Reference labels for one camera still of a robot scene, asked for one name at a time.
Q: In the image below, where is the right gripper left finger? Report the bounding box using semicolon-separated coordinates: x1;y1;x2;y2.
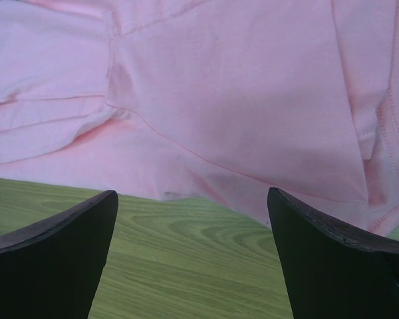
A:
0;191;118;318

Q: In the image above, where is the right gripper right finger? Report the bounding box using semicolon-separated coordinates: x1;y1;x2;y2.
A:
267;188;399;318

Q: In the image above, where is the bright pink t shirt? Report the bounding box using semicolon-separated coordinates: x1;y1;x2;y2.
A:
0;1;399;235

